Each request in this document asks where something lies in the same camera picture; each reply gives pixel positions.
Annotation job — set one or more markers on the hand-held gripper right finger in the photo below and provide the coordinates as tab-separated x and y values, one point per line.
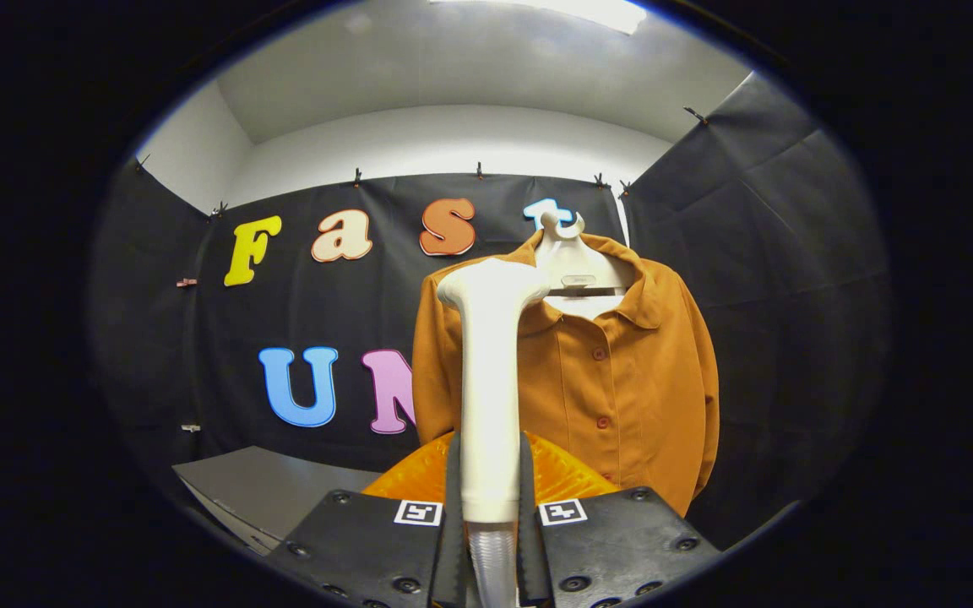
613	549

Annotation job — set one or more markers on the grey drawer cabinet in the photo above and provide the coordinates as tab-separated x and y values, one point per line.
267	490

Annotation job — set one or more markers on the orange button shirt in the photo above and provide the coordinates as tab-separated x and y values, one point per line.
622	380

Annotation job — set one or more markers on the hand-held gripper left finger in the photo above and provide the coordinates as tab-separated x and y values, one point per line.
368	549

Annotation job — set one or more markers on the white garment steamer head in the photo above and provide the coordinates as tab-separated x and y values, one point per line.
491	380

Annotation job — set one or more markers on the white clothes hanger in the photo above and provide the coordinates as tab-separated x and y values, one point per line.
575	262

